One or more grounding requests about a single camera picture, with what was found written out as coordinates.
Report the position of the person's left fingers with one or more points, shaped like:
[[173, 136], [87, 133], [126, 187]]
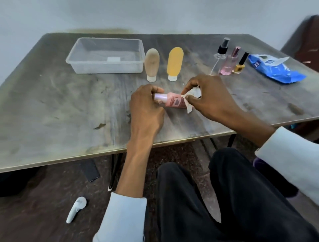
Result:
[[157, 89]]

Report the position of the yellow nail polish bottle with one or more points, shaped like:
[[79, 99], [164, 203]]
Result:
[[240, 64]]

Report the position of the person's left hand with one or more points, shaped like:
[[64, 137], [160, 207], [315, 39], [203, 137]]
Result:
[[144, 112]]

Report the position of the person's black trousers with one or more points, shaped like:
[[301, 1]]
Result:
[[236, 199]]

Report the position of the yellow squeeze bottle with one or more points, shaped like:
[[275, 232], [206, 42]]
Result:
[[175, 62]]

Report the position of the person's right forearm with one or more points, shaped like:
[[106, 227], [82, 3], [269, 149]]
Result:
[[269, 142]]

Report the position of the clear spray bottle black cap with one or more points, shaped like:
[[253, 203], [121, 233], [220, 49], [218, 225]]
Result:
[[220, 53]]

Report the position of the white handheld controller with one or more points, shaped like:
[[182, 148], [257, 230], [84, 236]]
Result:
[[76, 208]]

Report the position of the pink cosmetic tube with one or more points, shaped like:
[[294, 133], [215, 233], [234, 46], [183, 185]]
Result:
[[173, 99]]

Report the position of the person's left forearm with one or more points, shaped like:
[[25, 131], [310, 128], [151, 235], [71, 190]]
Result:
[[132, 174]]

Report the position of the blue wet wipes packet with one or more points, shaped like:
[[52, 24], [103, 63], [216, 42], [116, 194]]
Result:
[[276, 69]]

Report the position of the pink perfume bottle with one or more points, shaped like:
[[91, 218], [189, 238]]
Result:
[[230, 62]]

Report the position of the white wet wipe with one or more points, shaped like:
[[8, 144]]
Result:
[[193, 93]]

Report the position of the black flat floor piece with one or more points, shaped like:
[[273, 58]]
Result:
[[90, 170]]

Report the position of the person's right thumb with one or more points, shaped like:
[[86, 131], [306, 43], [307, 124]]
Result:
[[195, 101]]

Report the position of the clear plastic container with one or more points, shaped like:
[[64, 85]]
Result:
[[104, 56]]

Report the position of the dark brown wooden furniture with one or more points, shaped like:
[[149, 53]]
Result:
[[307, 42]]

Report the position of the black metal table leg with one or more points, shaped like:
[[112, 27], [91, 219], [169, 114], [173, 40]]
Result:
[[231, 140], [115, 172]]

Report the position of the person's right hand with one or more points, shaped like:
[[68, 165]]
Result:
[[214, 99]]

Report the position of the beige squeeze bottle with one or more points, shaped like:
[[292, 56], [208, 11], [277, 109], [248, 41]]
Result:
[[151, 63]]

